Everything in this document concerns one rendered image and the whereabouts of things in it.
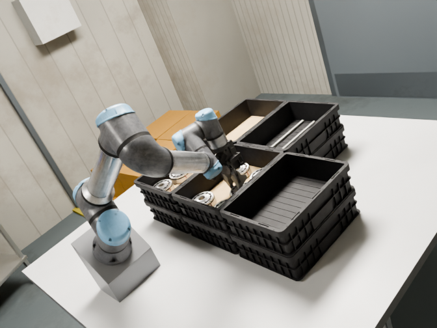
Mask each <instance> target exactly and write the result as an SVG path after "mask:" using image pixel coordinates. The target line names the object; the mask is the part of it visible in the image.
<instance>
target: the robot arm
mask: <svg viewBox="0 0 437 328"><path fill-rule="evenodd" d="M195 118H196V121H194V122H193V123H192V124H190V125H188V126H187V127H185V128H183V129H182V130H179V131H178V132H177V133H175V134H174V135H173V136H172V142H173V144H174V146H175V147H176V149H177V150H178V151H176V150H169V149H168V148H166V147H164V146H160V145H159V144H158V143H157V142H156V141H155V139H154V138H153V137H152V136H151V134H150V132H149V131H148V130H147V129H146V127H145V126H144V124H143V123H142V122H141V121H140V119H139V117H138V116H137V115H136V114H135V111H134V110H132V108H131V107H130V106H129V105H127V104H125V103H119V104H116V105H112V106H110V107H108V108H106V109H105V110H104V111H102V112H101V113H100V114H99V115H98V116H97V118H96V125H97V128H99V130H100V134H99V137H98V146H99V148H100V150H99V153H98V156H97V159H96V162H95V164H94V168H93V170H92V173H91V175H90V177H89V178H86V179H84V180H83V181H81V182H80V183H79V185H77V186H76V187H75V189H74V191H73V199H74V201H75V203H76V205H77V206H78V207H79V209H80V210H81V212H82V213H83V215H84V216H85V218H86V220H87V221H88V223H89V225H90V226H91V228H92V229H93V231H94V233H95V234H96V235H95V237H94V239H93V242H92V251H93V254H94V256H95V257H96V259H97V260H98V261H99V262H101V263H102V264H105V265H108V266H115V265H118V264H121V263H122V262H124V261H125V260H126V259H127V258H128V257H129V255H130V254H131V250H132V240H131V237H130V233H131V223H130V220H129V217H128V216H127V215H126V214H125V213H124V212H122V211H120V210H119V209H118V207H117V205H116V204H115V203H114V201H113V198H114V194H115V191H114V184H115V182H116V179H117V177H118V175H119V173H120V170H121V168H122V165H123V164H124V165H125V166H126V167H128V168H129V169H131V170H132V171H135V172H137V173H139V174H142V175H145V176H149V177H153V178H162V177H165V176H168V175H169V174H187V173H202V174H203V175H204V176H205V177H206V178H207V179H208V180H214V181H215V180H216V179H217V176H218V175H219V174H220V175H221V176H222V178H223V180H224V181H225V182H226V183H227V185H228V186H229V187H230V188H232V187H233V183H234V182H235V185H236V186H237V188H238V190H239V189H240V188H241V187H242V186H243V184H244V182H245V181H246V179H247V175H245V174H240V173H239V171H237V170H236V169H238V168H239V167H240V166H242V165H244V164H245V161H244V159H243V157H242V155H241V153H240V152H237V150H236V148H235V146H234V144H233V142H232V140H231V139H230V140H227V137H226V135H225V133H224V132H223V129H222V127H221V125H220V123H219V121H218V119H217V116H216V114H215V112H214V111H213V110H212V109H211V108H206V109H202V110H201V111H199V112H198V113H196V114H195ZM204 139H206V141H207V142H208V144H209V146H210V148H211V149H212V151H213V153H217V154H216V156H214V154H213V153H212V152H211V151H210V149H209V148H208V147H207V145H206V144H205V142H203V140H204ZM240 156H241V158H242V160H243V161H242V160H241V158H240Z"/></svg>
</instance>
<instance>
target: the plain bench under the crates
mask: <svg viewBox="0 0 437 328"><path fill-rule="evenodd" d="M339 120H340V123H342V124H343V125H344V128H345V131H344V132H343V135H344V136H345V143H347V144H348V147H346V149H344V151H342V153H340V155H339V156H338V157H337V158H336V160H341V161H347V162H348V163H349V167H350V171H349V172H348V175H349V176H351V179H350V183H351V185H353V186H354V188H355V190H356V196H355V197H354V199H355V200H357V203H356V208H358V209H359V210H360V213H359V215H358V216H357V217H356V218H355V219H354V221H353V222H352V223H351V224H350V225H349V226H348V227H347V228H346V230H345V231H344V232H343V233H342V234H341V235H340V237H339V238H338V239H337V240H336V241H335V242H334V243H333V244H332V246H331V247H330V248H329V249H328V250H327V251H326V252H325V253H324V255H323V256H322V257H321V258H320V259H319V261H318V262H317V263H316V264H315V265H314V266H313V267H312V268H311V270H310V271H309V272H308V273H307V274H306V276H305V277H304V278H303V279H302V280H300V281H294V280H292V279H289V278H287V277H285V276H283V275H280V274H278V273H275V272H273V271H271V270H269V269H267V268H264V267H262V266H259V265H257V264H255V263H253V262H251V261H248V260H246V259H244V258H241V257H240V256H239V254H232V253H229V252H228V251H225V250H223V249H221V248H218V247H216V246H214V245H212V244H210V243H207V242H205V241H202V240H200V239H198V238H196V237H194V236H192V235H191V233H190V234H186V233H184V232H182V231H180V230H177V229H175V228H172V227H171V226H168V225H166V224H164V223H161V222H159V221H156V220H155V219H153V217H154V214H153V212H151V211H150V207H149V206H146V205H145V203H144V195H143V194H142V193H140V188H139V187H136V185H134V186H132V187H131V188H129V189H128V190H127V191H126V192H124V193H123V194H122V195H120V196H119V197H118V198H116V199H115V200H114V203H115V204H116V205H117V207H118V209H119V210H120V211H122V212H124V213H125V214H126V215H127V216H128V217H129V220H130V223H131V227H132V228H133V229H134V230H135V231H136V232H137V233H138V234H139V235H140V236H141V237H142V238H143V239H144V240H145V241H146V242H147V243H148V244H149V246H150V247H151V248H152V250H153V252H154V254H155V255H156V257H157V259H158V261H159V263H160V266H159V267H158V268H157V269H156V270H155V271H154V272H153V273H152V274H151V275H149V276H148V277H147V278H146V279H145V280H144V281H143V282H142V283H140V284H139V285H138V286H137V287H136V288H135V289H134V290H133V291H132V292H131V293H130V294H129V295H128V296H127V297H125V298H124V299H123V300H122V301H121V302H120V303H119V302H118V301H117V300H115V299H113V298H112V297H111V296H109V295H108V294H106V293H105V292H104V291H102V290H101V289H100V288H99V286H98V285H97V283H96V281H95V280H94V279H93V277H92V275H91V274H90V273H89V271H88V269H87V268H86V267H85V265H84V263H83V262H82V261H81V259H80V257H79V256H78V255H77V253H76V252H75V250H74V248H73V247H72V245H71V243H72V242H73V241H75V240H76V239H77V238H78V237H80V236H81V235H82V234H84V233H85V232H86V231H87V230H89V229H90V228H91V226H90V225H89V223H88V221H87V222H85V223H84V224H83V225H81V226H80V227H79V228H77V229H76V230H75V231H73V232H72V233H71V234H70V235H68V236H67V237H65V238H64V239H63V240H62V241H60V242H59V243H58V244H56V246H54V247H53V248H51V249H50V250H48V252H46V253H45V254H43V255H42V256H41V257H40V258H38V259H37V260H36V261H34V262H33V263H32V264H31V265H29V266H28V267H26V268H25V269H24V270H23V271H22V273H23V274H24V275H25V276H26V277H27V278H28V279H29V280H30V281H31V282H32V283H33V284H34V285H35V286H37V287H38V288H39V289H40V290H41V291H43V292H44V293H45V294H46V295H47V296H48V297H49V298H50V299H52V300H53V301H54V302H55V303H56V304H58V306H59V307H60V308H62V309H63V310H64V311H65V312H67V313H68V314H69V315H70V316H71V317H72V318H73V319H74V320H75V321H77V322H78V323H79V324H80V325H82V326H83V327H84V328H393V327H392V324H391V319H390V316H391V314H392V313H393V311H394V310H395V308H396V306H397V305H398V304H399V301H400V300H401V299H402V297H403V295H404V294H405V292H406V291H407V289H408V287H409V286H410V285H411V283H412V281H413V280H414V278H415V277H416V275H417V273H418V272H419V270H420V269H421V267H422V265H423V264H424V263H425V261H426V259H427V258H428V256H429V254H430V253H431V251H432V250H433V248H434V247H435V245H436V244H437V120H417V119H405V118H382V117H370V116H348V115H340V118H339Z"/></svg>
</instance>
